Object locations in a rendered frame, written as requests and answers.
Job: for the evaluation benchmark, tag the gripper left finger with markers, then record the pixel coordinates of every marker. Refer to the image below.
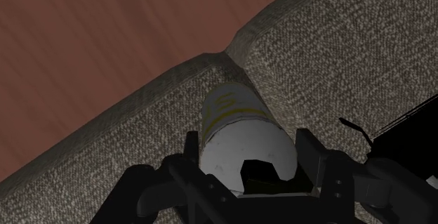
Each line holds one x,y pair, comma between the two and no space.
161,189

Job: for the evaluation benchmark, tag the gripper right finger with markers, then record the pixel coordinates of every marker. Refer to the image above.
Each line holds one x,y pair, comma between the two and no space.
342,182

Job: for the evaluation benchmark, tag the white cylindrical can yellow print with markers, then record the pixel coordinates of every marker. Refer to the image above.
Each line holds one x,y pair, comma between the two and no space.
246,141

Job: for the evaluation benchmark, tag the grey woven fabric sofa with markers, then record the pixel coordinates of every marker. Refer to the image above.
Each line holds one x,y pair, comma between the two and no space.
342,45

